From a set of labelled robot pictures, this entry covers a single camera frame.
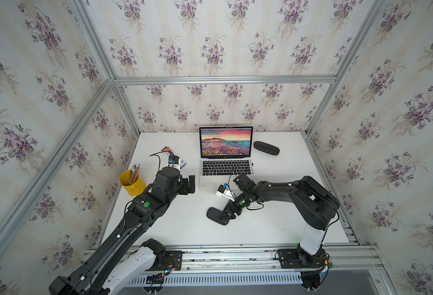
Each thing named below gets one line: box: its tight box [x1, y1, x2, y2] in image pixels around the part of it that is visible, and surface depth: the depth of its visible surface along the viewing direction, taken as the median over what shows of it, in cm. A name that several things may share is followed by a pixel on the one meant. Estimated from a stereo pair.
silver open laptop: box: [198, 125, 255, 192], surface depth 103 cm
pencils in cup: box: [129, 163, 141, 185], surface depth 86 cm
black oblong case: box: [253, 140, 280, 156], surface depth 110 cm
